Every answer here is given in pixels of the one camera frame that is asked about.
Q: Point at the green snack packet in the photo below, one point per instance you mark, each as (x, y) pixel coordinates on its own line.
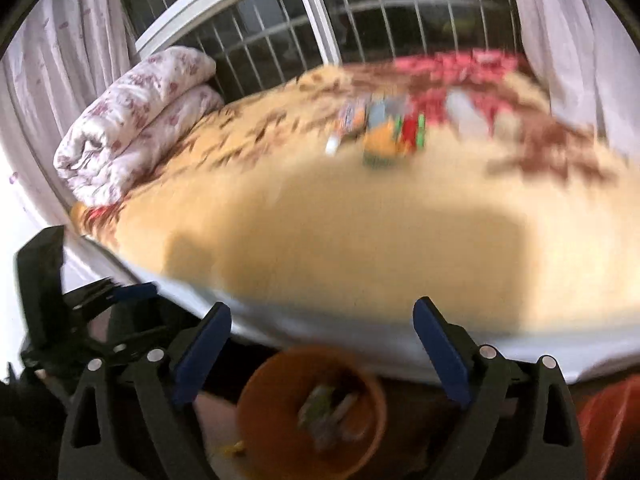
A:
(317, 402)

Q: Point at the pale grey container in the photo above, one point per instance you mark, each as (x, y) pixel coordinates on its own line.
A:
(465, 115)

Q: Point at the metal window security bars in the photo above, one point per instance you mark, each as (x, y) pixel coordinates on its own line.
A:
(400, 1)

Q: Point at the orange drink pouch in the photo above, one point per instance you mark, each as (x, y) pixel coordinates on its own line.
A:
(350, 117)

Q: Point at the orange plastic bin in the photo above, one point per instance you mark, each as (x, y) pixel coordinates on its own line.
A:
(270, 400)

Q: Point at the orange packet with white label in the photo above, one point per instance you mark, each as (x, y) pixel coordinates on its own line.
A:
(382, 142)

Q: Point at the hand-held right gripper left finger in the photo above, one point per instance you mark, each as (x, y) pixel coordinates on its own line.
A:
(202, 355)

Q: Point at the white window frame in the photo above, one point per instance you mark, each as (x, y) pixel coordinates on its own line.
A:
(315, 15)

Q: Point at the red plastic object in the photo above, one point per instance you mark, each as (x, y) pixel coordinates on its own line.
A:
(610, 430)

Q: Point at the pale curtain with floral print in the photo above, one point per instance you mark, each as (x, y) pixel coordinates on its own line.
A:
(60, 60)

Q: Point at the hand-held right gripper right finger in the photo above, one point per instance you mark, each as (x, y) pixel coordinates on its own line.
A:
(442, 355)

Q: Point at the yellow floral blanket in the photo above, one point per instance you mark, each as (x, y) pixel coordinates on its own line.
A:
(325, 220)

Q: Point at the plain white curtain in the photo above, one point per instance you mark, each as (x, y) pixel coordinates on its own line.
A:
(575, 45)

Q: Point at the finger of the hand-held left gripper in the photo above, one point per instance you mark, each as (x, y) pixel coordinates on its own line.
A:
(135, 341)
(137, 290)

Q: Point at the folded floral quilt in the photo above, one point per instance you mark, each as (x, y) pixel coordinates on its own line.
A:
(130, 120)

